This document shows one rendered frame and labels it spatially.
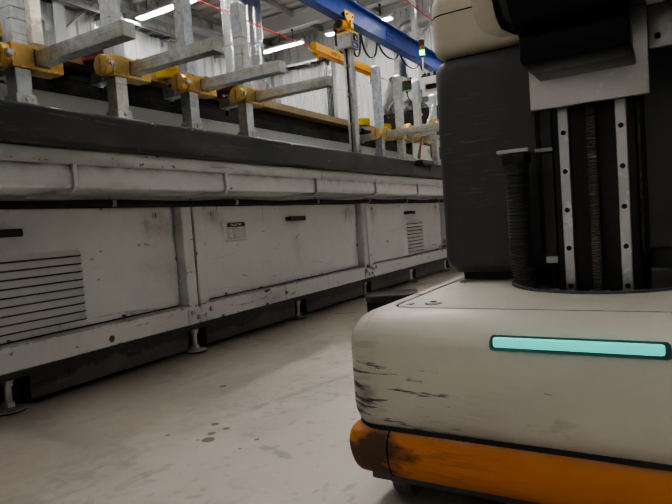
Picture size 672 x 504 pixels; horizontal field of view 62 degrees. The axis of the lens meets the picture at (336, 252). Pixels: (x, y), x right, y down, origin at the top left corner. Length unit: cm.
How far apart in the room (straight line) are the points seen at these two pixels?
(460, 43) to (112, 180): 89
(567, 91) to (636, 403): 46
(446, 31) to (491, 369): 63
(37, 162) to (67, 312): 46
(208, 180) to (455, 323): 115
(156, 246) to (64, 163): 54
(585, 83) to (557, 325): 38
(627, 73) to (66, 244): 138
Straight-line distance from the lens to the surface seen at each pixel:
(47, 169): 142
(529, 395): 72
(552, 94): 94
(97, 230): 175
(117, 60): 155
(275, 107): 232
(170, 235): 193
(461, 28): 110
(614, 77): 93
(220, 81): 169
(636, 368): 70
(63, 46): 134
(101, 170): 150
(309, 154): 211
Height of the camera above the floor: 41
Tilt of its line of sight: 3 degrees down
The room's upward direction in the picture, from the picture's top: 4 degrees counter-clockwise
